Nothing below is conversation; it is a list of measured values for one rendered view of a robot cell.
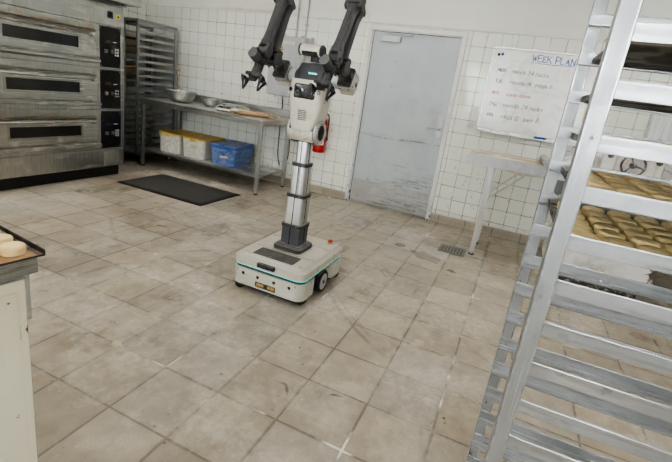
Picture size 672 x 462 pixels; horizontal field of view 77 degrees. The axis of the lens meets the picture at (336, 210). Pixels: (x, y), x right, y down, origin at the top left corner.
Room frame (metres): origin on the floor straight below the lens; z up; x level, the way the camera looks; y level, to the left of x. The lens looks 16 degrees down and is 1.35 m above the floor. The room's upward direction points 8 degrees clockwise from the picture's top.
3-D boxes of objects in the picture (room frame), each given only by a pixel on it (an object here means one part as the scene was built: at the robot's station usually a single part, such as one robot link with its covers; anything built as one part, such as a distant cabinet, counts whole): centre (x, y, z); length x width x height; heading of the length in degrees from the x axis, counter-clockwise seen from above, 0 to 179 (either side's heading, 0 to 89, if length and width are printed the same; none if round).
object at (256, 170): (5.50, 1.70, 0.49); 1.90 x 0.72 x 0.98; 68
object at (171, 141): (5.70, 2.21, 0.36); 0.47 x 0.39 x 0.26; 157
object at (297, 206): (2.75, 0.26, 0.45); 0.13 x 0.13 x 0.40; 68
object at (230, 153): (5.39, 1.42, 0.36); 0.47 x 0.38 x 0.26; 160
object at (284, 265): (2.74, 0.26, 0.24); 0.68 x 0.53 x 0.41; 158
